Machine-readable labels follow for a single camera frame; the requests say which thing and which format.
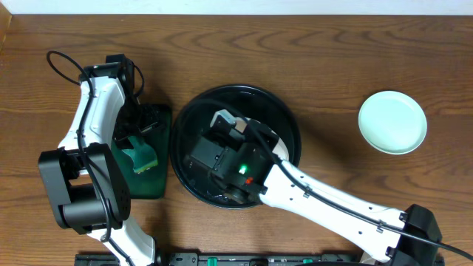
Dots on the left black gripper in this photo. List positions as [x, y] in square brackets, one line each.
[134, 134]

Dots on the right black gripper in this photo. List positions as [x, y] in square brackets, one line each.
[266, 131]

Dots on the green yellow sponge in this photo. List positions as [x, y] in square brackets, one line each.
[142, 154]

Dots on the mint green plate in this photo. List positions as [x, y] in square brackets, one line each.
[392, 122]

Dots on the white plate green stains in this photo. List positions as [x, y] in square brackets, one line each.
[279, 148]

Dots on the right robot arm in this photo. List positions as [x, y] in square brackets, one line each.
[388, 235]

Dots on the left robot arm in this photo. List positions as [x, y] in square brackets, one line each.
[85, 184]

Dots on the round black tray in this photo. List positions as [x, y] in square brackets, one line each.
[241, 101]

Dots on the rectangular dark green tray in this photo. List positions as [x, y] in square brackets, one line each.
[150, 184]

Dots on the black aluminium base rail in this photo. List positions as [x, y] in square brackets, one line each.
[195, 259]

